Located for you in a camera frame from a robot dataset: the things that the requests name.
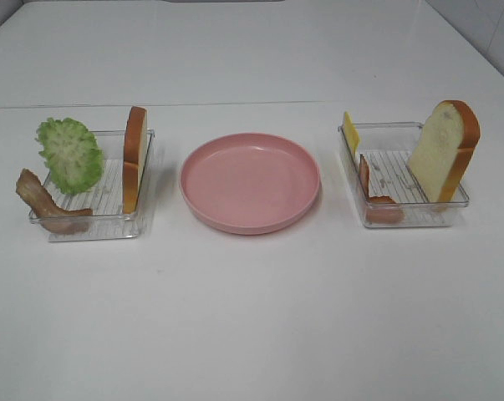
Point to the yellow cheese slice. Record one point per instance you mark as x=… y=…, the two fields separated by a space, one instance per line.
x=350 y=134

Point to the bacon strip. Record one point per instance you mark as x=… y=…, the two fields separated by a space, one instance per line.
x=380 y=209
x=42 y=202

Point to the bread slice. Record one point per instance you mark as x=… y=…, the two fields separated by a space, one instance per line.
x=444 y=150
x=135 y=150

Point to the green lettuce leaf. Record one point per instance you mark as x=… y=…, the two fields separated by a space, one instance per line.
x=71 y=153

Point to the pink round plate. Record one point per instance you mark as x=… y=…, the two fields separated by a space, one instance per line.
x=250 y=183

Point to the right clear plastic tray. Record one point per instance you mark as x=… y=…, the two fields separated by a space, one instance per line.
x=387 y=148

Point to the clear plastic tray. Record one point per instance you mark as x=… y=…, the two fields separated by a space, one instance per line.
x=108 y=221
x=387 y=148

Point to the left clear plastic tray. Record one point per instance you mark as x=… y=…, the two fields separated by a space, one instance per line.
x=108 y=221

